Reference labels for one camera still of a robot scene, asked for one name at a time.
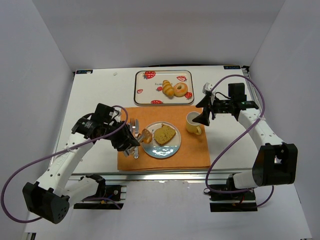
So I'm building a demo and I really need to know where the yellow mug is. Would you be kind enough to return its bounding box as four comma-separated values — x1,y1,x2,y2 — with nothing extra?
185,111,202,135

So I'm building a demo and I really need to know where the speckled toast bread slice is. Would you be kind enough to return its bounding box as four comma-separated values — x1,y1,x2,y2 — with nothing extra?
153,123,176,146

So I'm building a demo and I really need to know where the black corner label right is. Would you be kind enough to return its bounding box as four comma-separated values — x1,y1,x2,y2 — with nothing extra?
223,65,241,70

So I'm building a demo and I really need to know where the silver fork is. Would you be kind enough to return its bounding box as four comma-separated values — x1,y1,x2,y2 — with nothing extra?
129,117,136,131

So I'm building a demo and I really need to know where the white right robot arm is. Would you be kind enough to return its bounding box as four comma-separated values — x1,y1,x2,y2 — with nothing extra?
192,83,298,194

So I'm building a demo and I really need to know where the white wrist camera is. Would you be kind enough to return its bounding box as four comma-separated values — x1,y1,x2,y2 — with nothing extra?
202,82,213,94
112,110,121,119

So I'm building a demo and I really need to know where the orange cloth placemat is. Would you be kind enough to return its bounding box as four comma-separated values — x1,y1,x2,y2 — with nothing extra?
117,105,211,171

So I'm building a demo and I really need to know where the orange oval bun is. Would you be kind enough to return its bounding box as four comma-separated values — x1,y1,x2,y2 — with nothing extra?
141,128,153,144

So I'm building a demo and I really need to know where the glazed bagel donut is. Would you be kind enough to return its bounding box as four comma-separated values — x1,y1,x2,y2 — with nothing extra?
173,82,188,97

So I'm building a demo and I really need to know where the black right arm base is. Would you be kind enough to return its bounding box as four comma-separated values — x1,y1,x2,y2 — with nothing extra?
203,173,258,213

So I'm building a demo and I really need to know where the silver table knife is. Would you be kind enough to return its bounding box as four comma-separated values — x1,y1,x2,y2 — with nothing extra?
133,119,140,160

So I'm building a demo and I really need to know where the black corner label left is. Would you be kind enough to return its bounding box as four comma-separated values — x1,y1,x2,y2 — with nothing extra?
75,69,93,75

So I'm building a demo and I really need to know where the black corner label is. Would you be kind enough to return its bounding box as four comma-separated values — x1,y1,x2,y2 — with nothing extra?
223,65,241,70
75,69,93,75

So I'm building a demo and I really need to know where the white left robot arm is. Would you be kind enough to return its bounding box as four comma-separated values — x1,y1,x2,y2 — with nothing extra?
22,103,143,224

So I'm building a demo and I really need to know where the white and blue plate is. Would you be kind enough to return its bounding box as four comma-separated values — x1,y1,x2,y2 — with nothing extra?
141,121,182,159

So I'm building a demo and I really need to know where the aluminium frame rail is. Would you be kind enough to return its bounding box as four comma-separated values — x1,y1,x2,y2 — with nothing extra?
67,168,256,185

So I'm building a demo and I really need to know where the striped croissant bread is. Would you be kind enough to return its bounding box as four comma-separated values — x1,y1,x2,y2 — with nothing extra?
162,80,175,98

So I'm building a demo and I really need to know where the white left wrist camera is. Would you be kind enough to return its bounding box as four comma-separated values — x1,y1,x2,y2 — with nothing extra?
112,110,121,119

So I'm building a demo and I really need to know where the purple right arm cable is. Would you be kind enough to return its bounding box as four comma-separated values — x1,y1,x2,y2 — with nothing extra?
203,74,275,208

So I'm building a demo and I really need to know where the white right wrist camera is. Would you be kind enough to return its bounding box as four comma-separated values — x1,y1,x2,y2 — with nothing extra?
202,82,213,94

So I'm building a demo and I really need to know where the strawberry pattern white tray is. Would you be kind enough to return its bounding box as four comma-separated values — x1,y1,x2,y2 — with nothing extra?
133,70,195,106

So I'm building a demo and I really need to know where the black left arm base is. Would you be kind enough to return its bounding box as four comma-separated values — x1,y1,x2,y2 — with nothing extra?
73,184,127,210

